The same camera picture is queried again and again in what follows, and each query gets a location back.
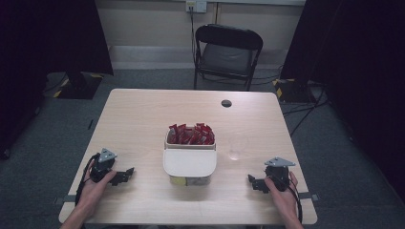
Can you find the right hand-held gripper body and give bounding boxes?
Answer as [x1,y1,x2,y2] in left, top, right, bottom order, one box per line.
[265,156,296,193]

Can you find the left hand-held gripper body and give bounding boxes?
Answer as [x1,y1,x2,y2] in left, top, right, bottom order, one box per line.
[90,147,117,184]

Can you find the white storage box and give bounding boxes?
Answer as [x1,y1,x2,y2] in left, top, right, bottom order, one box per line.
[162,125,218,188]

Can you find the white box lid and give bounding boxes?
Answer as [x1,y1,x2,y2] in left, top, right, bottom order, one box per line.
[162,148,218,177]

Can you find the person's right hand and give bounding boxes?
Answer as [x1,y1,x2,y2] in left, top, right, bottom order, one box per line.
[264,171,303,220]

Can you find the person's left hand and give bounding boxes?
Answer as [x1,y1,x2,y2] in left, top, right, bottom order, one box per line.
[76,158,117,211]

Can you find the grey tape strip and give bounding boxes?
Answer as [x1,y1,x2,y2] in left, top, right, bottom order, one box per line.
[297,191,320,202]
[53,194,80,206]

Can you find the bunch of red packets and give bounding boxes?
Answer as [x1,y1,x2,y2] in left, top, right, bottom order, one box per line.
[167,122,216,146]

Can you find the black stand base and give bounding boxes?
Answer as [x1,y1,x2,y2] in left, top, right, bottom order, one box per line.
[53,72,105,100]
[272,77,317,104]

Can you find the black folding chair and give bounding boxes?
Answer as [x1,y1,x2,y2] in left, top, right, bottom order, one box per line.
[193,23,265,93]

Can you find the black curtain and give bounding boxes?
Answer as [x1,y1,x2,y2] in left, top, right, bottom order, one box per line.
[280,0,405,203]
[0,0,115,160]

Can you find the left hand-held gripper black cable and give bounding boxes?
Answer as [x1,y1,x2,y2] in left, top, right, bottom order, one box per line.
[75,152,100,206]

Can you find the hand-held gripper black cable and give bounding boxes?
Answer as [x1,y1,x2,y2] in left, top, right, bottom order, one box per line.
[280,176,304,223]
[75,152,100,206]

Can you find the right hand-held gripper black cable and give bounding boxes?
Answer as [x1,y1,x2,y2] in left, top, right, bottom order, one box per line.
[280,176,304,223]

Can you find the black floor cables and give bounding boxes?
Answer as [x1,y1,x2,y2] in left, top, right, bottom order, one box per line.
[281,87,330,138]

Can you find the black wall socket cable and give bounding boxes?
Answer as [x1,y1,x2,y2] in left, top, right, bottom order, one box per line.
[189,6,197,66]

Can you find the white wall socket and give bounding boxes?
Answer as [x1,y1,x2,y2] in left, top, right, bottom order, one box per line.
[185,0,208,13]

